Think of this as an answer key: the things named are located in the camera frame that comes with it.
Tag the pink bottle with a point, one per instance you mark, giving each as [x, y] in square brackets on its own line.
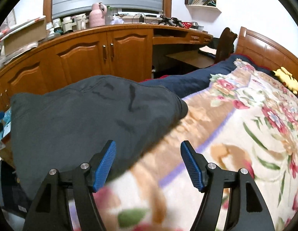
[97, 17]

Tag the floral bed blanket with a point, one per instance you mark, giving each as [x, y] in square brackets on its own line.
[244, 119]

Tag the dark wooden chair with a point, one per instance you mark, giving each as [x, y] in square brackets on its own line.
[219, 49]

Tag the yellow plush toy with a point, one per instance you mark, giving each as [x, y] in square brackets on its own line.
[287, 79]

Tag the black jacket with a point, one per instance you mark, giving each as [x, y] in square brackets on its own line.
[65, 128]

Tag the red basket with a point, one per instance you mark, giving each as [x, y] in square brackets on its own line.
[187, 25]

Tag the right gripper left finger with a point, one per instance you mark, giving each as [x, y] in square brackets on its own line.
[49, 209]

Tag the cardboard box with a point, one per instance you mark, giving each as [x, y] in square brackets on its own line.
[19, 35]

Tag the navy bed sheet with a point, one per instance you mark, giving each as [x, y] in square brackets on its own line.
[186, 84]

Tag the wooden desk cabinet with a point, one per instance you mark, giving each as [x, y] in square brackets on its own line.
[123, 50]

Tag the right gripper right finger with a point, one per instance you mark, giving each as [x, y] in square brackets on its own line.
[247, 209]

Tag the wooden headboard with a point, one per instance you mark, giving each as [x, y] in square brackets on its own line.
[265, 52]

